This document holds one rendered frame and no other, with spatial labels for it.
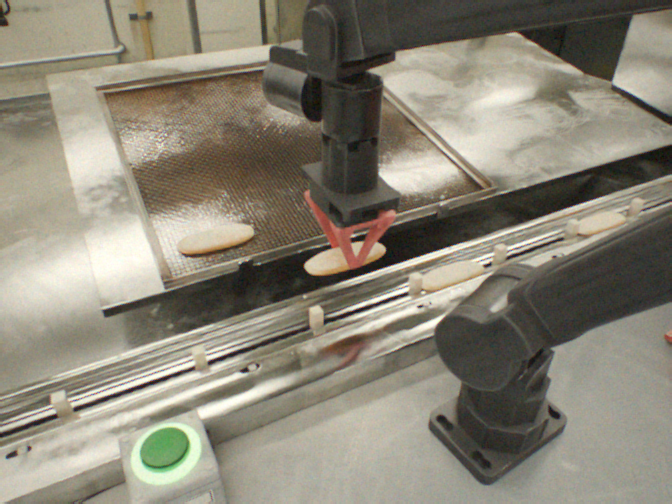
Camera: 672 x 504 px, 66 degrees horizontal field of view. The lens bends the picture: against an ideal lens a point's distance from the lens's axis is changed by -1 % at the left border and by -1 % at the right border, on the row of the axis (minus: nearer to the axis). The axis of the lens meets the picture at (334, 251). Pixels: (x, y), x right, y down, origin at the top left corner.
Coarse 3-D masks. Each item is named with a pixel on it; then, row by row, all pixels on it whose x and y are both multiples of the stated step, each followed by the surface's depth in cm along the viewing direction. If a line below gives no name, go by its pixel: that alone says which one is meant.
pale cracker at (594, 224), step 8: (592, 216) 80; (600, 216) 80; (608, 216) 80; (616, 216) 80; (624, 216) 81; (584, 224) 78; (592, 224) 78; (600, 224) 78; (608, 224) 78; (616, 224) 79; (584, 232) 77; (592, 232) 77
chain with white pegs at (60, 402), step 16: (640, 208) 82; (576, 224) 76; (560, 240) 78; (496, 256) 72; (512, 256) 75; (416, 272) 67; (416, 288) 67; (320, 320) 62; (336, 320) 64; (288, 336) 62; (192, 352) 56; (240, 352) 60; (192, 368) 58; (144, 384) 56; (64, 400) 51; (96, 400) 54; (48, 416) 53; (16, 432) 51
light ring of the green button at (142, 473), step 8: (168, 424) 45; (176, 424) 45; (192, 432) 44; (192, 440) 44; (136, 448) 43; (192, 448) 43; (136, 456) 42; (192, 456) 42; (136, 464) 42; (184, 464) 42; (192, 464) 42; (136, 472) 41; (144, 472) 41; (152, 472) 41; (168, 472) 41; (176, 472) 41; (184, 472) 41; (144, 480) 41; (152, 480) 41; (160, 480) 41; (168, 480) 41
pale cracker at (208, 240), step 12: (216, 228) 68; (228, 228) 68; (240, 228) 69; (252, 228) 70; (180, 240) 67; (192, 240) 66; (204, 240) 66; (216, 240) 67; (228, 240) 67; (240, 240) 68; (192, 252) 66; (204, 252) 66
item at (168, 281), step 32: (256, 64) 103; (96, 96) 90; (160, 96) 93; (192, 96) 94; (256, 96) 96; (384, 96) 99; (128, 128) 85; (160, 128) 86; (192, 128) 86; (384, 128) 91; (416, 128) 92; (160, 160) 80; (192, 160) 80; (256, 160) 81; (320, 160) 82; (256, 192) 76; (416, 192) 79; (448, 192) 79; (480, 192) 78; (160, 224) 69; (192, 224) 70; (224, 224) 71; (160, 256) 65; (224, 256) 66; (256, 256) 65
